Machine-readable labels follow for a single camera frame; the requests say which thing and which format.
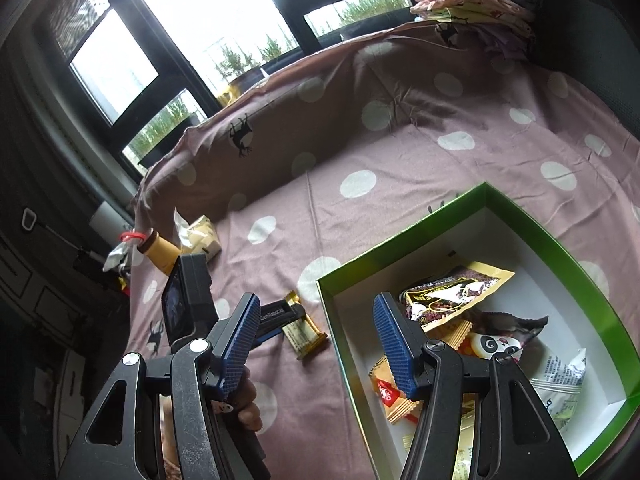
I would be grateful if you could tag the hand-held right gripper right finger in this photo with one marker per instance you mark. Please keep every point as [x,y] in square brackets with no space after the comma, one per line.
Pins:
[395,350]

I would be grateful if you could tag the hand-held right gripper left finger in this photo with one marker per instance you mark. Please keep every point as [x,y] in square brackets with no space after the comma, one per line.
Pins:
[240,345]

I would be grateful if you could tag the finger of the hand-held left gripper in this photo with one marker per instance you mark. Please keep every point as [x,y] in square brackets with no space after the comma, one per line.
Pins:
[270,338]
[296,310]

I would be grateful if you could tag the yellow cracker packet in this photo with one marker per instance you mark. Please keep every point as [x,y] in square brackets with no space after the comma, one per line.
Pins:
[305,342]

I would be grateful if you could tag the small orange red-label packet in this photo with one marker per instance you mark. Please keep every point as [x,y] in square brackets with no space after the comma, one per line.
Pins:
[385,390]

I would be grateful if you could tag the brown yellow snack packet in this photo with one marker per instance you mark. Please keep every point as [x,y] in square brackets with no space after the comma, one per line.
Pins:
[450,300]

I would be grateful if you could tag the panda print snack packet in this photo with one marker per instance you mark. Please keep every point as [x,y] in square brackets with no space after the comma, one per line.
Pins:
[500,345]

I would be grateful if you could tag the green cardboard box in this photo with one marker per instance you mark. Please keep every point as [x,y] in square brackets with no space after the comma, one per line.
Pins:
[450,240]

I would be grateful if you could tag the white silver snack bag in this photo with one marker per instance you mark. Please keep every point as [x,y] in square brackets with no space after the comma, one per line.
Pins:
[560,375]

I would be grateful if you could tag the person's left forearm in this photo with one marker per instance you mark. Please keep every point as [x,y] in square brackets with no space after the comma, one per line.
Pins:
[167,435]

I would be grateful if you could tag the person's left hand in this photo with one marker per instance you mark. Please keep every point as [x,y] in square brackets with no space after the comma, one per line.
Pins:
[247,405]

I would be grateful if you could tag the yellow bear bottle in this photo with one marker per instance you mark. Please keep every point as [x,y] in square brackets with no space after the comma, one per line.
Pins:
[162,255]

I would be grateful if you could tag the cream tissue pack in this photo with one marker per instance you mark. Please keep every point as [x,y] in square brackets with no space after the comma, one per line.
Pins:
[200,237]

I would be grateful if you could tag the crumpled silver foil wrapper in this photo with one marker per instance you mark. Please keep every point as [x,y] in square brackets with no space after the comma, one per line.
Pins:
[116,259]

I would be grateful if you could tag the white paper roll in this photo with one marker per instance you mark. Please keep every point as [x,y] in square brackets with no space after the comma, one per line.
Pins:
[107,220]

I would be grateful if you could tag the dark cabinet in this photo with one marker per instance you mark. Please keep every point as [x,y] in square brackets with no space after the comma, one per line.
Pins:
[30,285]

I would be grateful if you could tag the yellow container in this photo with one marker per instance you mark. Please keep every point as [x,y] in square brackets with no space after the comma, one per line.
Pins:
[229,96]

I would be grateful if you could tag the pink dotted bedsheet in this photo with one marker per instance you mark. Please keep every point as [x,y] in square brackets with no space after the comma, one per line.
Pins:
[425,125]

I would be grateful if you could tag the pile of folded clothes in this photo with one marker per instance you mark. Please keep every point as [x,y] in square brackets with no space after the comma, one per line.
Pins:
[470,5]

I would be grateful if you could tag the dark grey cushion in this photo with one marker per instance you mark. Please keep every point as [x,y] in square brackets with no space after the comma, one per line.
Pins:
[590,50]

